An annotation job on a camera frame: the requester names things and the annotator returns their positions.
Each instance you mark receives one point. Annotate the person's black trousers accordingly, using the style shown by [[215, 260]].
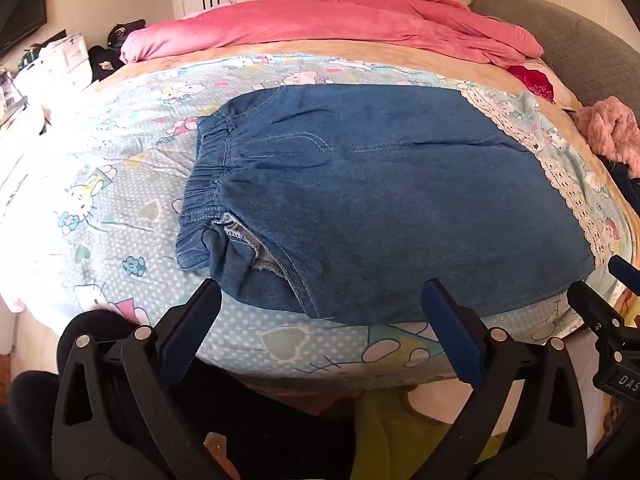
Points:
[[260, 420]]

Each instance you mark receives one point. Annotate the pink fuzzy cloth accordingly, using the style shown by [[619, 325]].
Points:
[[612, 127]]

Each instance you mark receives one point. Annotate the pink quilt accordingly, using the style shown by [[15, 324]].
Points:
[[310, 22]]

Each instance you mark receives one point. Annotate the grey quilted headboard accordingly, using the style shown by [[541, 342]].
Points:
[[575, 45]]

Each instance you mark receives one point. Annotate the blue denim pants lace hem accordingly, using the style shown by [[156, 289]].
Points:
[[375, 200]]

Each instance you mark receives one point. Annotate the pile of white boxes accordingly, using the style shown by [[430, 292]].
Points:
[[55, 60]]

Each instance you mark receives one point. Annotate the black flat screen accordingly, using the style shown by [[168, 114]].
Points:
[[20, 15]]

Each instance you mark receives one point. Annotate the light blue cartoon printed blanket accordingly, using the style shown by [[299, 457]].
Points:
[[100, 220]]

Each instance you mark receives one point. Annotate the black cap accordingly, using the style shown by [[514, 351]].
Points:
[[125, 32]]

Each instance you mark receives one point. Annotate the red cloth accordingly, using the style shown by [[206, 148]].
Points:
[[532, 80]]

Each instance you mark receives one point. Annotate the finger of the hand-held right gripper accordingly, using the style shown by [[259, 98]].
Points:
[[626, 272], [595, 307]]

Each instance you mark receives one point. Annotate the dark navy cloth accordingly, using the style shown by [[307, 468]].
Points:
[[625, 172]]

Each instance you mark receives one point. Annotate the dark bag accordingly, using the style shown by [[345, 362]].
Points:
[[102, 65]]

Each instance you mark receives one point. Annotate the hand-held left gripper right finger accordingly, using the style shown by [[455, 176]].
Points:
[[452, 332]]

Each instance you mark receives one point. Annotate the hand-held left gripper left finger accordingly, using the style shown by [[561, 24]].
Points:
[[182, 332]]

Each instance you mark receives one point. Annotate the person's green top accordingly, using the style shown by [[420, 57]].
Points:
[[400, 435]]

